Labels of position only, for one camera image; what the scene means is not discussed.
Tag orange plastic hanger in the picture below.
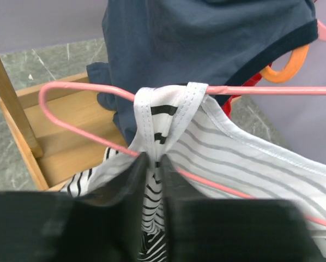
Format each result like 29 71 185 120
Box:
260 44 309 84

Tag red tank top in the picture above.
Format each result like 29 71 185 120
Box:
220 62 274 120

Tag white striped tank top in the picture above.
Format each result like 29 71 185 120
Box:
56 82 326 261

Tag wooden clothes rack centre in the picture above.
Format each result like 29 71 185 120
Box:
0 59 126 190

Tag navy blue tank top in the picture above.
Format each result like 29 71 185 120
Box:
86 0 319 147

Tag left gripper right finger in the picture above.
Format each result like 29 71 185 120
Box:
159 156 324 261

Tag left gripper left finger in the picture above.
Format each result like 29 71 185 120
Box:
0 153 149 261

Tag black striped tank top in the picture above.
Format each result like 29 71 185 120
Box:
138 230 167 262

